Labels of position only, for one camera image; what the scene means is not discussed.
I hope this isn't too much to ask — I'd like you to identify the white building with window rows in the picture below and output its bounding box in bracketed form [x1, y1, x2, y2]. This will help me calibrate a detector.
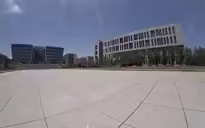
[94, 23, 186, 67]

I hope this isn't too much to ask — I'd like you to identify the dark low border strip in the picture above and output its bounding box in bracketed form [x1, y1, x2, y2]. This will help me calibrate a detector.
[0, 64, 205, 75]

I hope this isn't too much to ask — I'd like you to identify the pale concrete slab plaza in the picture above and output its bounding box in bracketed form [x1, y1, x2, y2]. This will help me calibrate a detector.
[0, 68, 205, 128]

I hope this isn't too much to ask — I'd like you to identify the group of low buildings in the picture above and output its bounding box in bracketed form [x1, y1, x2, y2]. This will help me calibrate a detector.
[63, 52, 96, 67]

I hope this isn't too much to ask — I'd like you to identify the row of trees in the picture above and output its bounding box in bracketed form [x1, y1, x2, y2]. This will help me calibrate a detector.
[183, 43, 205, 67]

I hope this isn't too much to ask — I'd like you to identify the blue glass building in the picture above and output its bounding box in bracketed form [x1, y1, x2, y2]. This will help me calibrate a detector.
[10, 43, 65, 65]

